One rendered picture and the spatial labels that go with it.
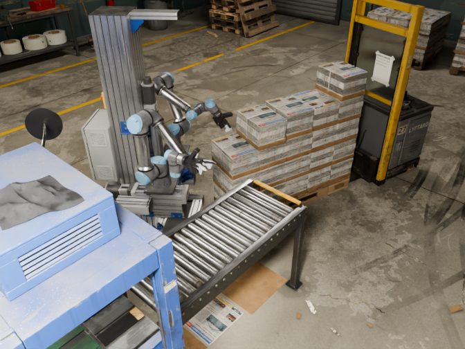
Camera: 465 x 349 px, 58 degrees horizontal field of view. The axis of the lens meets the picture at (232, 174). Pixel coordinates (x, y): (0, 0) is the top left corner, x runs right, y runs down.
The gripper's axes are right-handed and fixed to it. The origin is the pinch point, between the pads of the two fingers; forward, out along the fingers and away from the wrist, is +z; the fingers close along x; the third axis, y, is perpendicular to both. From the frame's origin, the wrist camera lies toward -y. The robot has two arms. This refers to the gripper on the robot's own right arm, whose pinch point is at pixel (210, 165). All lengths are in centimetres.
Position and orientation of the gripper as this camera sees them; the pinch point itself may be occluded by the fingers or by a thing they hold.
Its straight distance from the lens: 265.6
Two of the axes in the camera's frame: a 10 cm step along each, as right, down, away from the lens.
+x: -5.1, 3.7, -7.8
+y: -0.6, 8.9, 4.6
